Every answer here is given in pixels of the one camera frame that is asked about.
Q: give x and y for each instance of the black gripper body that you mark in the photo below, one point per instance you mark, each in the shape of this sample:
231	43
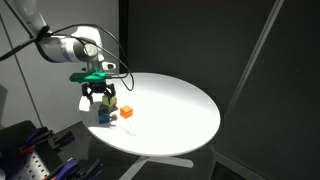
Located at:
99	87

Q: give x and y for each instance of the lime green block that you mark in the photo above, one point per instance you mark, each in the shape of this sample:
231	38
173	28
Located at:
109	101

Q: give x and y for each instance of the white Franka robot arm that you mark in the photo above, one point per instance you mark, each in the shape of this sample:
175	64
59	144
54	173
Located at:
63	50

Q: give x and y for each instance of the grey block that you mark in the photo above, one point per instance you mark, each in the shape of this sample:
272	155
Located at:
103	107

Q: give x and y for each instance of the orange block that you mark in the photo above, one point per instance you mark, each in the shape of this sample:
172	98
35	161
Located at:
126	112

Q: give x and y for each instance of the blue block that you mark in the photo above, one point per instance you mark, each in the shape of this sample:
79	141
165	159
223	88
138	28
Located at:
104	117

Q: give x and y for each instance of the black clamp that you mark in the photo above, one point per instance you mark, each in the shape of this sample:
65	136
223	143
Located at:
63	139

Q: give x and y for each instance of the black workbench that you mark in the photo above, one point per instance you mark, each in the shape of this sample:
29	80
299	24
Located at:
13	140

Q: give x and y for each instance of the perforated metal board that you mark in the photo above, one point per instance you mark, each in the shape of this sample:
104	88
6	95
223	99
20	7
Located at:
35	168

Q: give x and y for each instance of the white table base legs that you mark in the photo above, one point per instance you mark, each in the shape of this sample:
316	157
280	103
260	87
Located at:
176	162

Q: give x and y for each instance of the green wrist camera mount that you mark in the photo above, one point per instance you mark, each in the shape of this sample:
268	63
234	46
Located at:
88	77

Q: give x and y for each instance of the black vertical post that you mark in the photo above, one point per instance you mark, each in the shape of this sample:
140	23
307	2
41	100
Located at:
123	33

